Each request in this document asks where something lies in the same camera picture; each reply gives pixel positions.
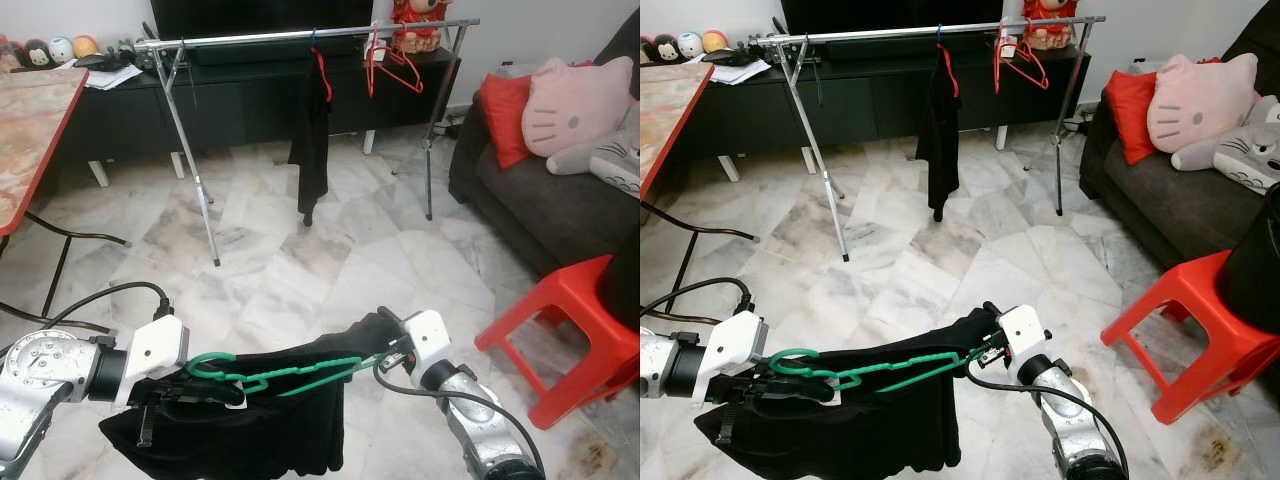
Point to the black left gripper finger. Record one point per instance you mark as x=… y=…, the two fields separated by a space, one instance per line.
x=215 y=384
x=805 y=380
x=200 y=401
x=795 y=395

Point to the green plastic hanger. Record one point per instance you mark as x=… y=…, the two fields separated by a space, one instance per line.
x=845 y=378
x=255 y=382

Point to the plain black garment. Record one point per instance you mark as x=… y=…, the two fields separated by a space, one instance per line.
x=880 y=430
x=260 y=430

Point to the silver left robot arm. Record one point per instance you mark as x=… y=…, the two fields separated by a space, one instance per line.
x=660 y=370
x=40 y=385

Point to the black plastic bucket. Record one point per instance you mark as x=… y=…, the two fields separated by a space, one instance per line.
x=1255 y=270
x=625 y=280

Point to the red plastic stool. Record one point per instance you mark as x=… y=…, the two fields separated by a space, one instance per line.
x=570 y=320
x=1190 y=305

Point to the dark grey fabric sofa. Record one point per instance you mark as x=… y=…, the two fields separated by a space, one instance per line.
x=1160 y=200
x=540 y=210

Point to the red cushion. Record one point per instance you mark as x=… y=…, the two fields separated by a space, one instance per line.
x=505 y=120
x=1130 y=115

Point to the black television console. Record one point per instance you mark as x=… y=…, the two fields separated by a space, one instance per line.
x=240 y=105
x=880 y=100

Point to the grey Totoro plush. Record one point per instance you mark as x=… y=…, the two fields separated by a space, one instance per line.
x=1250 y=150
x=615 y=160

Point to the grey cloth bundle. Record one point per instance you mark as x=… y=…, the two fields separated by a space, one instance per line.
x=1145 y=65
x=515 y=70

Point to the pink cat face pillow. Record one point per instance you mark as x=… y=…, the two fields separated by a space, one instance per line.
x=575 y=105
x=1200 y=100

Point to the black soundbar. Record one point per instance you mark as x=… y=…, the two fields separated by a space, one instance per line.
x=260 y=52
x=890 y=48

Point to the white paper stack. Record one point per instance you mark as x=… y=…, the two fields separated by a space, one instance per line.
x=740 y=72
x=110 y=77

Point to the steel clothes rack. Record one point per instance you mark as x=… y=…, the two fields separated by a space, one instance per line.
x=260 y=36
x=880 y=34

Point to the red laughing Buddha statue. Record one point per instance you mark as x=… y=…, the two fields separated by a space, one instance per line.
x=1048 y=18
x=420 y=20

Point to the black flat television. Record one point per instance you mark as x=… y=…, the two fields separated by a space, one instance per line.
x=260 y=15
x=890 y=12

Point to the orange round plush toy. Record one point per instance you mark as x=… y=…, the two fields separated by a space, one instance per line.
x=713 y=42
x=85 y=46

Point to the white round plush toy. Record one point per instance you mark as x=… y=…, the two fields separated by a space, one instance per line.
x=688 y=45
x=60 y=50

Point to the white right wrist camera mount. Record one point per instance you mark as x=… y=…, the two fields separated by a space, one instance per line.
x=428 y=340
x=1022 y=335

